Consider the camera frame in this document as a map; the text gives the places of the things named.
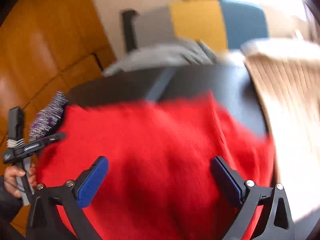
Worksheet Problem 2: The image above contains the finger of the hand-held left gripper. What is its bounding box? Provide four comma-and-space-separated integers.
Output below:
24, 132, 67, 153
7, 106, 26, 148

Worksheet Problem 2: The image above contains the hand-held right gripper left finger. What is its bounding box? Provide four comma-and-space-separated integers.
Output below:
26, 156, 110, 240

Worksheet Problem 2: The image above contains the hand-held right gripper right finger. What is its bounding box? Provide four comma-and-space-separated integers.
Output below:
211, 156, 295, 240

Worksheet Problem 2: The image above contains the red knit sweater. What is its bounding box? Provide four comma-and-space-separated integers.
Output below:
36, 92, 276, 240

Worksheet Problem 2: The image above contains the cream ribbed knit sweater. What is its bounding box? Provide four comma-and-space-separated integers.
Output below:
241, 38, 320, 228

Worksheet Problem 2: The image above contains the person's left forearm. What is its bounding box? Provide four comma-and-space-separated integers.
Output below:
0, 176, 23, 240

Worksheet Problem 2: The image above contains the person's left hand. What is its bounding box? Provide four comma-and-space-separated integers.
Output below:
4, 165, 37, 199

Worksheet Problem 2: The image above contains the speckled patterned cloth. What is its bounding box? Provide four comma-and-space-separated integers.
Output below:
28, 91, 69, 143

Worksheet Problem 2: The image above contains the wooden wardrobe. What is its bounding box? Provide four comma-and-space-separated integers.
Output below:
0, 0, 117, 236

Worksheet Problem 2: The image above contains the grey button shirt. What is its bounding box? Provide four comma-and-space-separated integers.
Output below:
102, 41, 218, 78

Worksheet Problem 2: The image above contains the grey yellow blue chair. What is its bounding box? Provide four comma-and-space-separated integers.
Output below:
121, 0, 271, 56

